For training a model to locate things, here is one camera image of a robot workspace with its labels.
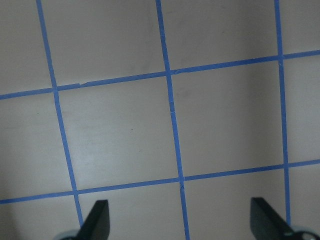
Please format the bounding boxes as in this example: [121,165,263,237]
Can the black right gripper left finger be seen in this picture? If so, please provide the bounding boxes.
[76,200,110,240]

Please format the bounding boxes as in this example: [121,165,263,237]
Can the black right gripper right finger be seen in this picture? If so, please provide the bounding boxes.
[250,197,294,240]

